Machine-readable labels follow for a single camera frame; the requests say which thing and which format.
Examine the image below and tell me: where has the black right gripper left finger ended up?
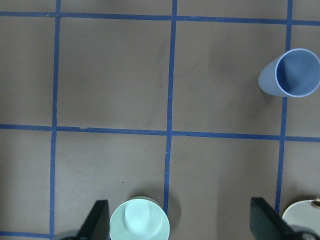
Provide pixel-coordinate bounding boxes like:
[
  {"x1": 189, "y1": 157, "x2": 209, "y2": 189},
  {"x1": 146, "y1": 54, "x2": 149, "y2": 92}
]
[{"x1": 77, "y1": 200, "x2": 110, "y2": 240}]

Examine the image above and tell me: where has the blue cup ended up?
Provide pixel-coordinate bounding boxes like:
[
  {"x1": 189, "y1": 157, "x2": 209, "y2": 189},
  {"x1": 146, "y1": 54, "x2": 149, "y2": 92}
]
[{"x1": 257, "y1": 48, "x2": 320, "y2": 98}]

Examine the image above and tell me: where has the cream white toaster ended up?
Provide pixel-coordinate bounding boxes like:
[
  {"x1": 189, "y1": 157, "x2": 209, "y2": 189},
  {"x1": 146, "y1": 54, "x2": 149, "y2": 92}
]
[{"x1": 282, "y1": 197, "x2": 320, "y2": 232}]

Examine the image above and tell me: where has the mint green bowl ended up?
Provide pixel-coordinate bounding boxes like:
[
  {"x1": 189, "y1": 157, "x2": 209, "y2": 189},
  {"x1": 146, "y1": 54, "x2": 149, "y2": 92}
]
[{"x1": 109, "y1": 196, "x2": 170, "y2": 240}]

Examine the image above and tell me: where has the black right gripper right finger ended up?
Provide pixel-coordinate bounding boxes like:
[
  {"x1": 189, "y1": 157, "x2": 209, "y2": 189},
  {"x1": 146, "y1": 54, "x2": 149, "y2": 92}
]
[{"x1": 250, "y1": 197, "x2": 295, "y2": 240}]

